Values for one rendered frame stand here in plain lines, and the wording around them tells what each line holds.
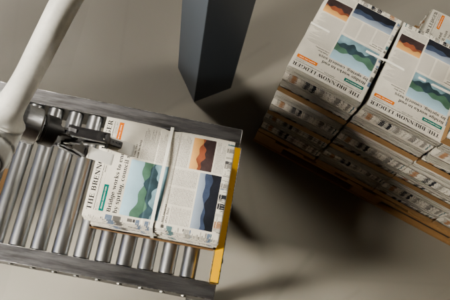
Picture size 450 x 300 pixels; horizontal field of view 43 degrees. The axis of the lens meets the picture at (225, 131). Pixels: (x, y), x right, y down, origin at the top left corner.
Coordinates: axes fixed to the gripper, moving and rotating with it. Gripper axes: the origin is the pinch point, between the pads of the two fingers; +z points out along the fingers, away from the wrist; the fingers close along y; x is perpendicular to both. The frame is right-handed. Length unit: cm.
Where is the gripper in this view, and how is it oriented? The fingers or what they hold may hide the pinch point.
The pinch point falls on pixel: (118, 154)
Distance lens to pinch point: 146.4
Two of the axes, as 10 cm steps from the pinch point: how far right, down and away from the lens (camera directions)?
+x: -1.7, 9.2, -3.4
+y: -5.4, 2.0, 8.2
